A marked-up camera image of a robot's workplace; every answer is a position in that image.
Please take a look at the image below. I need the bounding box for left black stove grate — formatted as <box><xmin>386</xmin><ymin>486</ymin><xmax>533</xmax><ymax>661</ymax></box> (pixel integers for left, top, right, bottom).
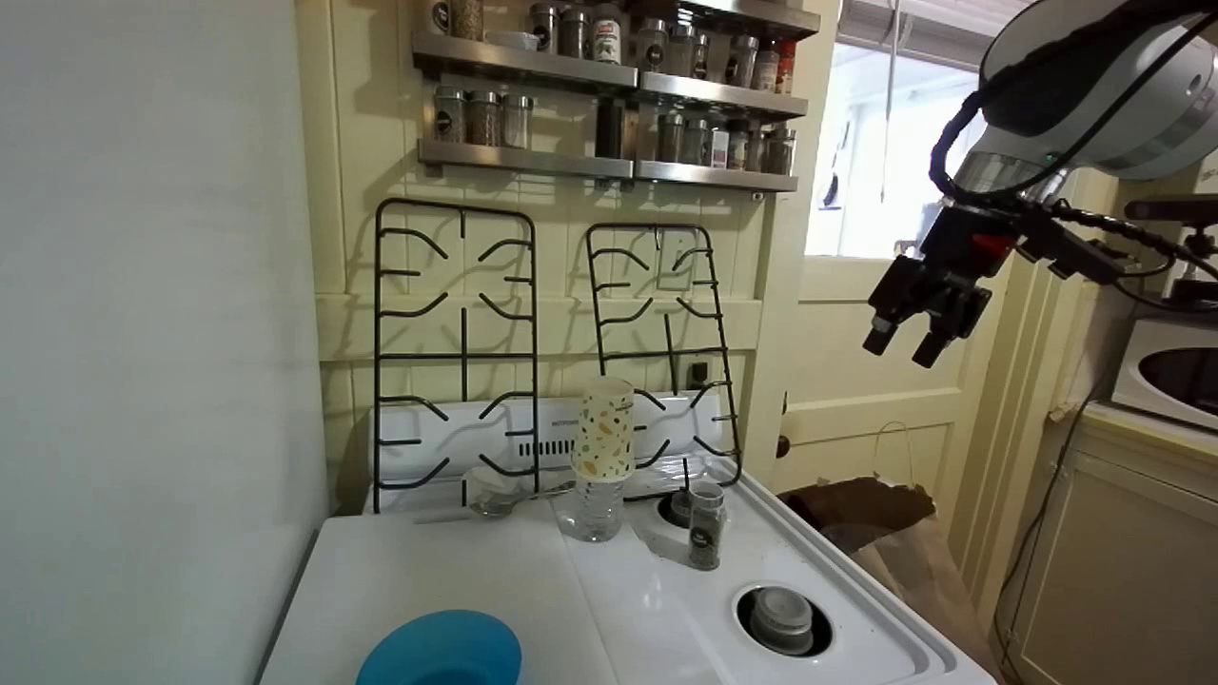
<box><xmin>367</xmin><ymin>198</ymin><xmax>542</xmax><ymax>516</ymax></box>

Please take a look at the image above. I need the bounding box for metal spice shelf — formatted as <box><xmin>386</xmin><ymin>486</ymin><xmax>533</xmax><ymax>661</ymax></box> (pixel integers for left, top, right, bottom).
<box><xmin>415</xmin><ymin>141</ymin><xmax>801</xmax><ymax>195</ymax></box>
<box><xmin>412</xmin><ymin>0</ymin><xmax>821</xmax><ymax>117</ymax></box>

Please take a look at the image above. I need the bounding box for stove burner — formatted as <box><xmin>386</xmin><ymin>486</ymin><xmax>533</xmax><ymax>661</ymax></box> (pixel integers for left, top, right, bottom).
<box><xmin>658</xmin><ymin>491</ymin><xmax>693</xmax><ymax>531</ymax></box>
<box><xmin>735</xmin><ymin>585</ymin><xmax>834</xmax><ymax>660</ymax></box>

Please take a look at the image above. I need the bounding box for clear ribbed glass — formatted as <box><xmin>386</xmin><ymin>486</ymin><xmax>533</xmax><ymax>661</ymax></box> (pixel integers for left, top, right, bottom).
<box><xmin>555</xmin><ymin>485</ymin><xmax>625</xmax><ymax>545</ymax></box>

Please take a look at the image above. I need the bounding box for wall power outlet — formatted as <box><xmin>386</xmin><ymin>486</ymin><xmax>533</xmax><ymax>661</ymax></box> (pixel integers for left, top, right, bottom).
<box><xmin>684</xmin><ymin>362</ymin><xmax>710</xmax><ymax>390</ymax></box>

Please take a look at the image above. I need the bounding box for white refrigerator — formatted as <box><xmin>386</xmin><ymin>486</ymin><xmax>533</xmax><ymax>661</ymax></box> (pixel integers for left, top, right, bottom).
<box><xmin>0</xmin><ymin>0</ymin><xmax>328</xmax><ymax>685</ymax></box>

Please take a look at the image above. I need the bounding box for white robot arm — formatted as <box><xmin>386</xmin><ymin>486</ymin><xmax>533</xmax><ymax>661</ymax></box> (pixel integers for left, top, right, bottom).
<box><xmin>866</xmin><ymin>0</ymin><xmax>1218</xmax><ymax>365</ymax></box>

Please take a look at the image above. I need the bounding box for blue bowl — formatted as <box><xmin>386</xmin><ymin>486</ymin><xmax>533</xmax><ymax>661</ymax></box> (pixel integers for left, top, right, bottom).
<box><xmin>356</xmin><ymin>611</ymin><xmax>522</xmax><ymax>685</ymax></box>

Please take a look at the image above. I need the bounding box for white gas stove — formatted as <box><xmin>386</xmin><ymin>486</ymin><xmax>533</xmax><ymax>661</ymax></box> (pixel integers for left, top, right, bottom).
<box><xmin>257</xmin><ymin>394</ymin><xmax>1000</xmax><ymax>685</ymax></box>

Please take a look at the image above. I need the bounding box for white door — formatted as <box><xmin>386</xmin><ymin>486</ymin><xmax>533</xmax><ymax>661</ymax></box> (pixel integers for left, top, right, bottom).
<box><xmin>748</xmin><ymin>0</ymin><xmax>993</xmax><ymax>504</ymax></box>

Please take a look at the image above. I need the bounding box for rear stove burner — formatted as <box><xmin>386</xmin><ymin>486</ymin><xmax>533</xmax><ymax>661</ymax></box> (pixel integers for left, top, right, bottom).
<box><xmin>658</xmin><ymin>491</ymin><xmax>693</xmax><ymax>531</ymax></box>

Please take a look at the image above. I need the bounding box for upper metal spice shelf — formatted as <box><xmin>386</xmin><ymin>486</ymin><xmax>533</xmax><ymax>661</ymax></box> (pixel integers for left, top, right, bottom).
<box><xmin>412</xmin><ymin>0</ymin><xmax>821</xmax><ymax>117</ymax></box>

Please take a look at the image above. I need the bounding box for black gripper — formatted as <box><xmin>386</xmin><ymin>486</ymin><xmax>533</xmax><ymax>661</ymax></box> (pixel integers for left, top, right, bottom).
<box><xmin>866</xmin><ymin>206</ymin><xmax>1017</xmax><ymax>368</ymax></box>

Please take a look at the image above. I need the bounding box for lower metal spice shelf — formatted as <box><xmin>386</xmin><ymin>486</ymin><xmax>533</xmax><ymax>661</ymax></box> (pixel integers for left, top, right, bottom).
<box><xmin>415</xmin><ymin>141</ymin><xmax>801</xmax><ymax>195</ymax></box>

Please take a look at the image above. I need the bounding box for white microwave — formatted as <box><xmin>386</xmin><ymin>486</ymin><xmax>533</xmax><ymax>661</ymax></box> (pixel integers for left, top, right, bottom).
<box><xmin>1113</xmin><ymin>319</ymin><xmax>1218</xmax><ymax>432</ymax></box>

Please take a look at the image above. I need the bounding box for black stove grate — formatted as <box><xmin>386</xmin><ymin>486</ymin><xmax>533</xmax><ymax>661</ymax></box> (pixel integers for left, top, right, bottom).
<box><xmin>582</xmin><ymin>223</ymin><xmax>744</xmax><ymax>491</ymax></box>
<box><xmin>367</xmin><ymin>198</ymin><xmax>542</xmax><ymax>516</ymax></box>

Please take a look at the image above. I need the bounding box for front stove burner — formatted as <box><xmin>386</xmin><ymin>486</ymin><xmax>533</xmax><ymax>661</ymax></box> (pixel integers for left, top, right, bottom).
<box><xmin>735</xmin><ymin>585</ymin><xmax>834</xmax><ymax>660</ymax></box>

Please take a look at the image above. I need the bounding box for right black stove grate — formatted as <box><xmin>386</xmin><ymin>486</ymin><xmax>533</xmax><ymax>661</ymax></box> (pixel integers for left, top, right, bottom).
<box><xmin>582</xmin><ymin>223</ymin><xmax>744</xmax><ymax>491</ymax></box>

